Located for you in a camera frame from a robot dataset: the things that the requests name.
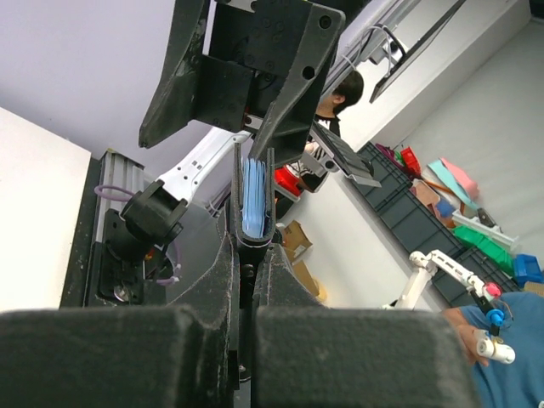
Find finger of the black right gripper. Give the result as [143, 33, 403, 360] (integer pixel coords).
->
[139, 0, 209, 148]
[248, 2, 345, 167]

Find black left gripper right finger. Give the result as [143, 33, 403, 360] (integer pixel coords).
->
[251, 245, 480, 407]

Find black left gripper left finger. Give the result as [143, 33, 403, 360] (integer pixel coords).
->
[1, 236, 237, 407]

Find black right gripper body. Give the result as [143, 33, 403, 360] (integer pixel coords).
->
[199, 1, 310, 133]

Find black leather card holder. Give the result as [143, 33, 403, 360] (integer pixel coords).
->
[230, 143, 275, 309]

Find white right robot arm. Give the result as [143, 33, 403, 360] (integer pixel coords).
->
[105, 1, 346, 262]

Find small white robot arm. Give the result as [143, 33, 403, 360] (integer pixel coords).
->
[252, 250, 515, 407]

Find person in black shirt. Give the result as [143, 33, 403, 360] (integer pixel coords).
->
[275, 71, 364, 196]

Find cardboard box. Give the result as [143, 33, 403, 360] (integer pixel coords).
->
[280, 220, 327, 303]

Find dark grey storage crates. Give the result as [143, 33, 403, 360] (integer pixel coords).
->
[354, 142, 520, 292]

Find person in blue shirt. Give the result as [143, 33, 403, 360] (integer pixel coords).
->
[442, 292, 543, 408]

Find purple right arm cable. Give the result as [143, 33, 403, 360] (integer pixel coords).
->
[93, 183, 186, 286]

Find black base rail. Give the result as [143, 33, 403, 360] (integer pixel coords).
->
[59, 186, 171, 309]

